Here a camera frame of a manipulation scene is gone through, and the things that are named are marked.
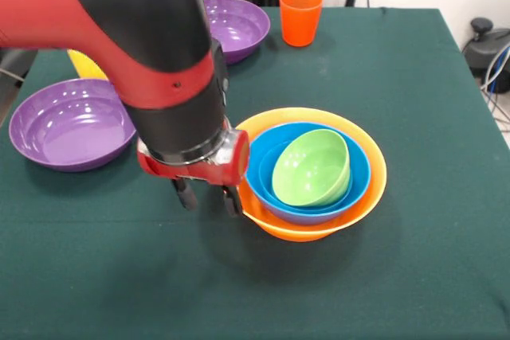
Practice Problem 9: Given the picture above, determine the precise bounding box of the purple bowl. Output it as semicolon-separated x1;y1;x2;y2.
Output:
8;78;138;173
202;0;272;65

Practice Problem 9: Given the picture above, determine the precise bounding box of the small light blue bowl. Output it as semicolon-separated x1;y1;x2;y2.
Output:
257;132;355;213

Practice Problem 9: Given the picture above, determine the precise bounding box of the bundle of cables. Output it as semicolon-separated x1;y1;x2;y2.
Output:
480;43;510;134

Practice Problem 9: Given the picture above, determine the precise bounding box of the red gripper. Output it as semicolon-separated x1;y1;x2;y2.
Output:
136;128;252;218

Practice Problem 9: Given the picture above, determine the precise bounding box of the black floor base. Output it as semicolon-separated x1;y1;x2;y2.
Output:
461;17;510;78

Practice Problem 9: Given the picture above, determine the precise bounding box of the red cup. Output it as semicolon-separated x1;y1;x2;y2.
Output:
278;0;324;48

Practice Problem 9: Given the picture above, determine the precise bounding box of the dark green tablecloth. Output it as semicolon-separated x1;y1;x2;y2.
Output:
0;4;510;340

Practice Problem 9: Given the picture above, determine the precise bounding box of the large blue bowl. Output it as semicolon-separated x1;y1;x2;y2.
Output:
245;121;372;226

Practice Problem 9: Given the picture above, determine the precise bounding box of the large orange bowl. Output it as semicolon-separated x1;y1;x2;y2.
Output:
237;107;388;243

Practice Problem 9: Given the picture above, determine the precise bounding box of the green bowl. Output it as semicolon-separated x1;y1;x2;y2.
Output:
272;128;352;209

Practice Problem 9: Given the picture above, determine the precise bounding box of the yellow cup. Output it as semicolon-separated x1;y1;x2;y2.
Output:
66;49;110;80

